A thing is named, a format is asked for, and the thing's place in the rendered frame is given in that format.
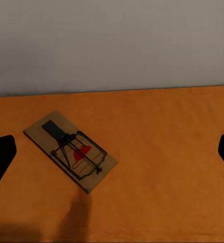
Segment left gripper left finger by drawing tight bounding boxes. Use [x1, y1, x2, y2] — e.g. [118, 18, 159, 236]
[0, 135, 17, 180]

